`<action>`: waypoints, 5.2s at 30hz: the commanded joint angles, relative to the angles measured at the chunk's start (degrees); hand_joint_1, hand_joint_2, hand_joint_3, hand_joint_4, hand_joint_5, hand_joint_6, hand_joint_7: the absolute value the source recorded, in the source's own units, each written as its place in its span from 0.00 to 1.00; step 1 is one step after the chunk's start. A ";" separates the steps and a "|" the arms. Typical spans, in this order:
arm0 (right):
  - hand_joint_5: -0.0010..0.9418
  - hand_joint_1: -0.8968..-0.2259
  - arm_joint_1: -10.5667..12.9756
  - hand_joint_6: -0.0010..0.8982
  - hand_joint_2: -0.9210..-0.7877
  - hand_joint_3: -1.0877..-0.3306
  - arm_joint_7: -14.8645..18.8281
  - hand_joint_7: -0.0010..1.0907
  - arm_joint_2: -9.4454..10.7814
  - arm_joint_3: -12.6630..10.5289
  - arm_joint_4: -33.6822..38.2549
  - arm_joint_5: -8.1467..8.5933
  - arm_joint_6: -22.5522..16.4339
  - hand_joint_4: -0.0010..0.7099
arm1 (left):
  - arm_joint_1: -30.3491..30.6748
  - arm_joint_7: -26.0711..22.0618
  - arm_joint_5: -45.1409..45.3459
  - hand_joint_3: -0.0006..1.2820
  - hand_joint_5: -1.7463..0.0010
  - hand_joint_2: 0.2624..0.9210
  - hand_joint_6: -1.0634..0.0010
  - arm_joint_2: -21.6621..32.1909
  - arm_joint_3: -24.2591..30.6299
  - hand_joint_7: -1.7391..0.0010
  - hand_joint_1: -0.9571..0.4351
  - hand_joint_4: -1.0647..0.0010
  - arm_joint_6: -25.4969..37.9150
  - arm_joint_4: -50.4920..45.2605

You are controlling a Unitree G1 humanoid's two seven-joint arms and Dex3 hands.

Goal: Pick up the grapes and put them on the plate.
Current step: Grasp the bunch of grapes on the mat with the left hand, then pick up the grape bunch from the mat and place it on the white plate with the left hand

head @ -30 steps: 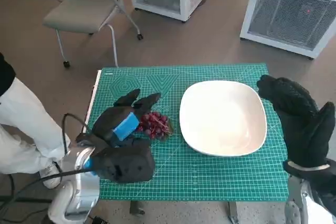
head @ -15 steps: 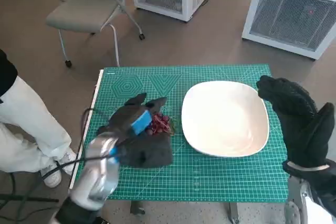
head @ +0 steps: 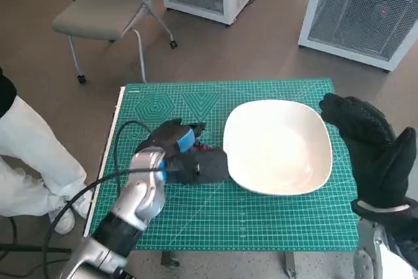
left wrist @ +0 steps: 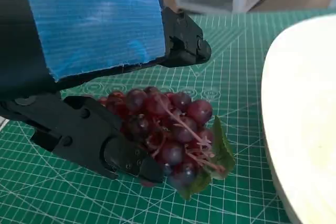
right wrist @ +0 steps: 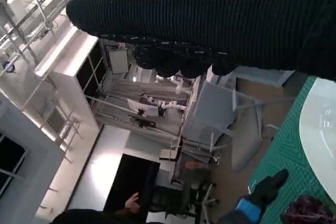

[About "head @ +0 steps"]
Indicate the black floor stand bar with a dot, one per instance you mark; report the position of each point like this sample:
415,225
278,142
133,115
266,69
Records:
32,248

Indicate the green cutting mat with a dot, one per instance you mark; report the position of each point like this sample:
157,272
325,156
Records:
235,220

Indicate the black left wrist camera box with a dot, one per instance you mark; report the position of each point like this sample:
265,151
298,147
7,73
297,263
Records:
202,166

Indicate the red toy grape bunch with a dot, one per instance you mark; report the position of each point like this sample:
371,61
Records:
203,147

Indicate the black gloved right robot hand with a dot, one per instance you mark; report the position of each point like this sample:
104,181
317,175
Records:
375,151

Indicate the black table leg bracket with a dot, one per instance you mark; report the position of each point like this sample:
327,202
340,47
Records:
170,259
290,264

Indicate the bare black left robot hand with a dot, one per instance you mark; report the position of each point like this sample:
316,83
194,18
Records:
166,138

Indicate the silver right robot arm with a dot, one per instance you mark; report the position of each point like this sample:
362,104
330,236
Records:
375,246

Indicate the grey chair with white frame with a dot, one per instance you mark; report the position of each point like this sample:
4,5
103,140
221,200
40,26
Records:
94,14

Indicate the white square plate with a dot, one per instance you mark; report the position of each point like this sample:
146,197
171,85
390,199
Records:
277,148

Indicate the person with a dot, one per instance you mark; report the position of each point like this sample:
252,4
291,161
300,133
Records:
29,155

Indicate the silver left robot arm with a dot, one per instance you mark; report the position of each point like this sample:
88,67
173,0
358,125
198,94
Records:
137,200

